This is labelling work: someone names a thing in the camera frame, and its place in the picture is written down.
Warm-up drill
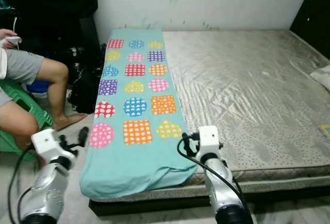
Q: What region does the person in white shirt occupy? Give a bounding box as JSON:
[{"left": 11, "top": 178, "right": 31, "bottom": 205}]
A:
[{"left": 0, "top": 28, "right": 88, "bottom": 163}]

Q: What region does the green plastic stool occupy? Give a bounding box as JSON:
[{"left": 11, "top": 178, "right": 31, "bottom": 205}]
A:
[{"left": 0, "top": 78, "right": 55, "bottom": 162}]

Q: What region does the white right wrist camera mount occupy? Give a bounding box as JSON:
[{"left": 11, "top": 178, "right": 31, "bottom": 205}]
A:
[{"left": 196, "top": 125, "right": 221, "bottom": 160}]

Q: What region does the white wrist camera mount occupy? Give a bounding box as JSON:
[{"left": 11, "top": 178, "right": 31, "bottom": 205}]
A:
[
  {"left": 196, "top": 125, "right": 221, "bottom": 160},
  {"left": 31, "top": 128, "right": 75, "bottom": 170}
]

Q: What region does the blue children's picture book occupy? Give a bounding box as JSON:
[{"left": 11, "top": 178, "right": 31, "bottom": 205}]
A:
[{"left": 319, "top": 124, "right": 330, "bottom": 141}]

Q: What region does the black tufted headboard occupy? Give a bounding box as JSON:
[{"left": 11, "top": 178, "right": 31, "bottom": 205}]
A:
[{"left": 289, "top": 0, "right": 330, "bottom": 59}]

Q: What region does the white quilted mattress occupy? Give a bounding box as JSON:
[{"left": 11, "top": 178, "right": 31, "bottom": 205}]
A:
[{"left": 89, "top": 29, "right": 330, "bottom": 201}]

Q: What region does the blue plastic tub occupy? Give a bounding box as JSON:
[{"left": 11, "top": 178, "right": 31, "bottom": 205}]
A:
[{"left": 26, "top": 81, "right": 51, "bottom": 93}]

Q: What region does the white pillow with tree print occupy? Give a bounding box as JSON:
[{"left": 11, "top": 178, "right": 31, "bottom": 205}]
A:
[{"left": 309, "top": 64, "right": 330, "bottom": 91}]

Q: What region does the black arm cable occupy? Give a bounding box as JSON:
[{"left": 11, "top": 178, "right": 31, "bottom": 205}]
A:
[
  {"left": 177, "top": 144, "right": 248, "bottom": 217},
  {"left": 8, "top": 149, "right": 37, "bottom": 224}
]

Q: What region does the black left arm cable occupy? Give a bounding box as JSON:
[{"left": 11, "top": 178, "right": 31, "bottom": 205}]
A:
[{"left": 8, "top": 149, "right": 37, "bottom": 224}]

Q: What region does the white game controller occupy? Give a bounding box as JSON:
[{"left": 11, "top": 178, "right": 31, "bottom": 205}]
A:
[{"left": 4, "top": 36, "right": 23, "bottom": 49}]

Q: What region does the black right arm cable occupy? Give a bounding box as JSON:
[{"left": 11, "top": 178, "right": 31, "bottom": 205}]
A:
[{"left": 177, "top": 144, "right": 248, "bottom": 217}]

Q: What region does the black bag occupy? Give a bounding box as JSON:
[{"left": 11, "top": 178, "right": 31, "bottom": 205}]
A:
[{"left": 67, "top": 46, "right": 106, "bottom": 114}]

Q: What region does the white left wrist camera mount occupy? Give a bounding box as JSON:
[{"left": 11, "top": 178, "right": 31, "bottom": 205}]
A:
[{"left": 31, "top": 128, "right": 75, "bottom": 170}]

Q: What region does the turquoise heart print mat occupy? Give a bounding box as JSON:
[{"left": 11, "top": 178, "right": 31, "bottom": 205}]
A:
[{"left": 80, "top": 28, "right": 197, "bottom": 200}]

